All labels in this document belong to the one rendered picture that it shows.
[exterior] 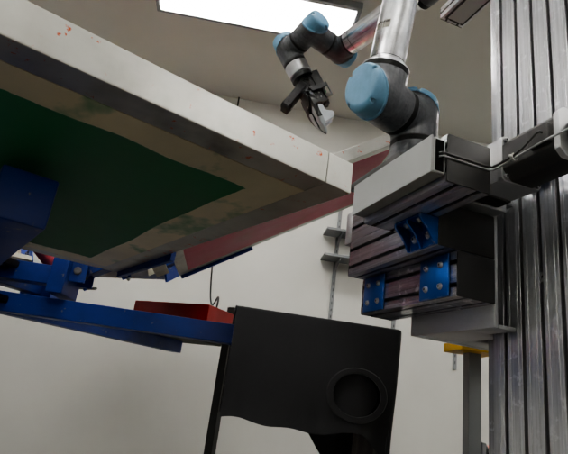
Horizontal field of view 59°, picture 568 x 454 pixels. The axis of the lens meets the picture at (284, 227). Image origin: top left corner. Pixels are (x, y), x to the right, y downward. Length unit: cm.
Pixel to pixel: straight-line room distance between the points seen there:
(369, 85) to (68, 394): 306
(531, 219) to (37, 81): 91
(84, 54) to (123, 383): 331
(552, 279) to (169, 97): 79
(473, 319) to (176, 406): 279
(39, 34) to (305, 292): 339
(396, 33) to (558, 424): 88
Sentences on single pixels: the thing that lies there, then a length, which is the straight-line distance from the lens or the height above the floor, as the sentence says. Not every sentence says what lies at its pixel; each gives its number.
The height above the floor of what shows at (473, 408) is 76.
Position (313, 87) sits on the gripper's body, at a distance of 160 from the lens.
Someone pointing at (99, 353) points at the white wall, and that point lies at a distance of 371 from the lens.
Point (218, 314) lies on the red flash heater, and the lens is 258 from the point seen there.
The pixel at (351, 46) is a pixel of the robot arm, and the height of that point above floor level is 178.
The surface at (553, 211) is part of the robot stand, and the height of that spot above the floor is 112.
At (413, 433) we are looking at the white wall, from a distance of 388.
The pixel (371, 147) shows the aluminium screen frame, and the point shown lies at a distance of 156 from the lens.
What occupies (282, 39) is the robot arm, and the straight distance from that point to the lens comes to 169.
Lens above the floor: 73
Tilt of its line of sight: 19 degrees up
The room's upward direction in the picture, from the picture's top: 8 degrees clockwise
